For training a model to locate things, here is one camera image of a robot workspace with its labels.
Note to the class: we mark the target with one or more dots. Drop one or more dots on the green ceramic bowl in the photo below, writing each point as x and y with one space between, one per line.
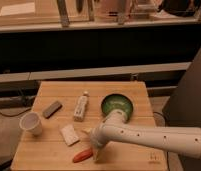
117 101

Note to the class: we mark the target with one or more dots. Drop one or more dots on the white tube bottle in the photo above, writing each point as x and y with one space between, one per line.
81 107

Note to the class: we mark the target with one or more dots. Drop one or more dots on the grey rectangular block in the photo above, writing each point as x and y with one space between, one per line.
50 110

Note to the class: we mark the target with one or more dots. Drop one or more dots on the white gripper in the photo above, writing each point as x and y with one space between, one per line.
96 140

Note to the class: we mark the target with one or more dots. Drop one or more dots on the white paper sheet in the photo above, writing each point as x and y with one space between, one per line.
16 9

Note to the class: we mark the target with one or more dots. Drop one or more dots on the white sponge block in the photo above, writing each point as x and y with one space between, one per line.
69 135

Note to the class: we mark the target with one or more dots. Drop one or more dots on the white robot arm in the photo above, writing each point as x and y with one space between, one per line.
181 140

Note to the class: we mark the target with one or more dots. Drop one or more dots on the red orange pepper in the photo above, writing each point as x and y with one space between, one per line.
82 155

